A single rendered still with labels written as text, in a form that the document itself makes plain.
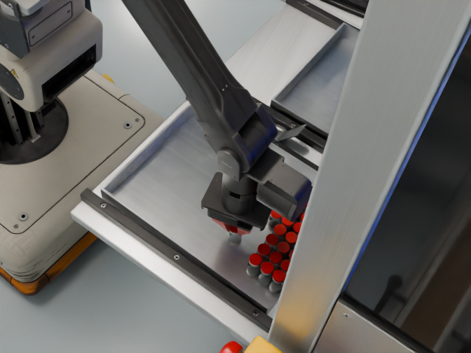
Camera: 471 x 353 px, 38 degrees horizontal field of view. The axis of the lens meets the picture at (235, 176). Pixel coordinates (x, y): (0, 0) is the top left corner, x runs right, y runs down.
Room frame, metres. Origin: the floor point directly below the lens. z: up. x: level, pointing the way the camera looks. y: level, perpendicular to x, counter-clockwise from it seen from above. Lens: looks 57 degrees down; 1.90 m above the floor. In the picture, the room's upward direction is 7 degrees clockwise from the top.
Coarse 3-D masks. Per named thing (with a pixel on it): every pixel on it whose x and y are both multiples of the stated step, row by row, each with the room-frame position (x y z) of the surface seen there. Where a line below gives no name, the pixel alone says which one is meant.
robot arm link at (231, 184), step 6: (228, 180) 0.52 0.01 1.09; (234, 180) 0.52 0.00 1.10; (240, 180) 0.52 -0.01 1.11; (246, 180) 0.52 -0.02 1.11; (252, 180) 0.52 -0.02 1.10; (228, 186) 0.52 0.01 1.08; (234, 186) 0.52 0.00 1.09; (240, 186) 0.52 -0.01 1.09; (246, 186) 0.52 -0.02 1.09; (252, 186) 0.52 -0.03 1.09; (258, 186) 0.51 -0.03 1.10; (234, 192) 0.52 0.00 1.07; (240, 192) 0.52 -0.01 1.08; (246, 192) 0.52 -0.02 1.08; (252, 192) 0.52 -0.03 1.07
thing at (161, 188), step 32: (192, 128) 0.76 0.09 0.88; (160, 160) 0.68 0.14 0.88; (192, 160) 0.69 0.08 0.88; (288, 160) 0.70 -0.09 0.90; (128, 192) 0.61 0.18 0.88; (160, 192) 0.62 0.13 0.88; (192, 192) 0.63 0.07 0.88; (160, 224) 0.55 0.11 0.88; (192, 224) 0.56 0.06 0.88; (192, 256) 0.49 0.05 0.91; (224, 256) 0.51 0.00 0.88; (256, 288) 0.46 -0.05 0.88
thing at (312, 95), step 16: (336, 32) 1.02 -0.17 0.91; (352, 32) 1.03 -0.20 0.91; (320, 48) 0.97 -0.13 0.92; (336, 48) 1.01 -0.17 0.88; (352, 48) 1.01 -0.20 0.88; (304, 64) 0.92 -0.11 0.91; (320, 64) 0.96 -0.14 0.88; (336, 64) 0.96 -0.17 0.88; (304, 80) 0.91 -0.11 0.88; (320, 80) 0.92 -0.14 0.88; (336, 80) 0.92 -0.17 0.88; (288, 96) 0.87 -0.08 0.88; (304, 96) 0.87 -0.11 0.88; (320, 96) 0.88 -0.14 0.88; (336, 96) 0.88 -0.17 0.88; (288, 112) 0.80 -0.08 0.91; (304, 112) 0.83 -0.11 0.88; (320, 112) 0.84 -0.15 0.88; (320, 128) 0.77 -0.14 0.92
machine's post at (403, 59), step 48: (384, 0) 0.34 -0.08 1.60; (432, 0) 0.32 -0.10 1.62; (384, 48) 0.33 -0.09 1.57; (432, 48) 0.32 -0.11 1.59; (384, 96) 0.33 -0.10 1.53; (432, 96) 0.31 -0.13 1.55; (336, 144) 0.34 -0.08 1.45; (384, 144) 0.32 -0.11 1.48; (336, 192) 0.33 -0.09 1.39; (384, 192) 0.31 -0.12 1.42; (336, 240) 0.32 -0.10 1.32; (288, 288) 0.34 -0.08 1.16; (336, 288) 0.31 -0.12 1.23; (288, 336) 0.33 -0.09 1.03
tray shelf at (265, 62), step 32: (256, 32) 1.03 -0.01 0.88; (288, 32) 1.04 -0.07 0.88; (320, 32) 1.05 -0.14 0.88; (256, 64) 0.94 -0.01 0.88; (288, 64) 0.95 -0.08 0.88; (256, 96) 0.86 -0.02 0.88; (160, 128) 0.75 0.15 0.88; (128, 160) 0.68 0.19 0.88; (320, 160) 0.73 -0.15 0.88; (96, 192) 0.60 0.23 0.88; (96, 224) 0.54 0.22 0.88; (128, 256) 0.49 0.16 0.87; (160, 256) 0.50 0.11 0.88; (192, 288) 0.45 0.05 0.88; (224, 320) 0.40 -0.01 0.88
